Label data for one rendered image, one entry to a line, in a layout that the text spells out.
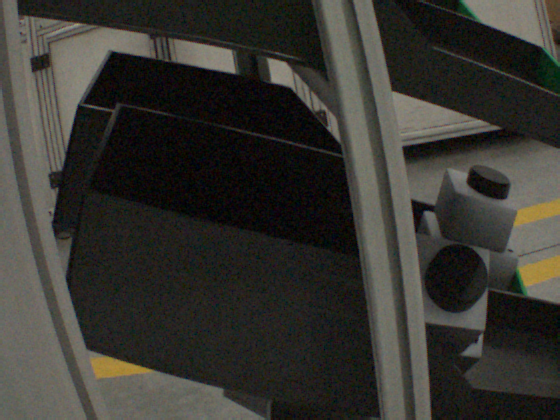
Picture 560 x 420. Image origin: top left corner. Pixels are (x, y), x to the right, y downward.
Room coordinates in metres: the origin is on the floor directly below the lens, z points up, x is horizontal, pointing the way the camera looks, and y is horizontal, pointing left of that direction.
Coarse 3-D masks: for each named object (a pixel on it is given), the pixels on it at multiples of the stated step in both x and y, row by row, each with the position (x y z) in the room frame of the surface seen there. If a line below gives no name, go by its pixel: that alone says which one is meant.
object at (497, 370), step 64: (128, 128) 0.60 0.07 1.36; (192, 128) 0.60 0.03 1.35; (128, 192) 0.60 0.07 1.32; (192, 192) 0.60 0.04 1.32; (256, 192) 0.60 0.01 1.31; (320, 192) 0.60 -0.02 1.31; (128, 256) 0.48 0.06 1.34; (192, 256) 0.47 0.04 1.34; (256, 256) 0.47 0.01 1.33; (320, 256) 0.47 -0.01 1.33; (128, 320) 0.48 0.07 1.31; (192, 320) 0.47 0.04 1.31; (256, 320) 0.47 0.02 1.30; (320, 320) 0.47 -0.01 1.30; (512, 320) 0.59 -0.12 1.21; (256, 384) 0.47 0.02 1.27; (320, 384) 0.47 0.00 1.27; (448, 384) 0.47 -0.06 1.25; (512, 384) 0.52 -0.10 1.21
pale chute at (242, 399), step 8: (224, 392) 0.63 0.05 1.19; (232, 392) 0.63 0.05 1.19; (240, 392) 0.63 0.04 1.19; (232, 400) 0.63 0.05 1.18; (240, 400) 0.63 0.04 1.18; (248, 400) 0.63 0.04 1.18; (256, 400) 0.63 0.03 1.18; (264, 400) 0.62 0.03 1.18; (248, 408) 0.63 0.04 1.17; (256, 408) 0.63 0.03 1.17; (264, 408) 0.62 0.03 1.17; (264, 416) 0.62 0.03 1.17
